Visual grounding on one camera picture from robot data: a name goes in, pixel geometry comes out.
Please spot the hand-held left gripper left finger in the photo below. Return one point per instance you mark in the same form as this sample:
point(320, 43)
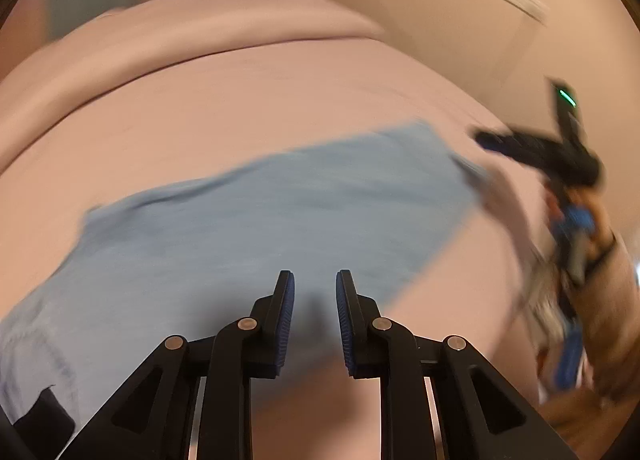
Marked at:
point(286, 310)

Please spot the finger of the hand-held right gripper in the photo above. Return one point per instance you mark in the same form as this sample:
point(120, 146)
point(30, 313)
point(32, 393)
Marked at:
point(505, 142)

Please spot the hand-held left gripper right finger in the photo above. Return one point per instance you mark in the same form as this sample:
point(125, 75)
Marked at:
point(344, 315)

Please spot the light blue denim pants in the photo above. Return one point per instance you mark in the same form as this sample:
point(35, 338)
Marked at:
point(250, 220)

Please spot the person's right hand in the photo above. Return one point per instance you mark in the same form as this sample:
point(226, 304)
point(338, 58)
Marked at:
point(597, 212)

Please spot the beige patterned cloth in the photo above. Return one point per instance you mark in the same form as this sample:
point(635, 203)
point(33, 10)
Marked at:
point(547, 300)

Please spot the pink bedsheet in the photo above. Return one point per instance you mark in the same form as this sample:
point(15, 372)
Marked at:
point(250, 104)

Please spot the dark cloth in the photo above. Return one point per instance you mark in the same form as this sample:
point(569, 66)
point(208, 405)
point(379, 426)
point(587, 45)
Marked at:
point(42, 417)

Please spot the pink duvet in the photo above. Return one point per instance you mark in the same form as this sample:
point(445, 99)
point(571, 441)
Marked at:
point(200, 24)

